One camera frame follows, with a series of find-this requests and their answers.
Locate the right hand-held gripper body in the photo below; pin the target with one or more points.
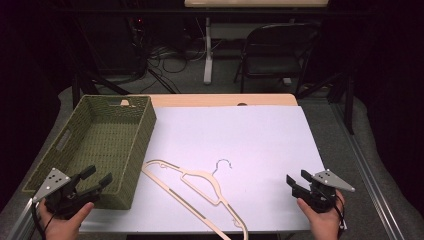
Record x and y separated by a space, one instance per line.
325 190

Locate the beige clothes hanger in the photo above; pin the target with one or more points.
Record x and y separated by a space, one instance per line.
213 186

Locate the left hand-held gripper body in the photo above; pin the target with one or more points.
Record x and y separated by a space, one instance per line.
53 181

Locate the person's right hand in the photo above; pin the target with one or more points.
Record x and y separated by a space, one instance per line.
325 223

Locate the black metal stand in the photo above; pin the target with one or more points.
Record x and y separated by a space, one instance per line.
90 83
340 96

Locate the person's left hand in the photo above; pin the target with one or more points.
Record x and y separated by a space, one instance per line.
63 226

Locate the white table sheet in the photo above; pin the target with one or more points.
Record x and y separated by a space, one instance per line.
240 140

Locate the white desk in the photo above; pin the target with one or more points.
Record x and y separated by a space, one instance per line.
208 50

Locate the black folding chair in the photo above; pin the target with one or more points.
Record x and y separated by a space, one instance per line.
276 53

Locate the green woven basket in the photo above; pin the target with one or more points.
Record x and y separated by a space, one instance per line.
100 143

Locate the aluminium rail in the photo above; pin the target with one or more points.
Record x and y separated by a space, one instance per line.
366 173
21 221

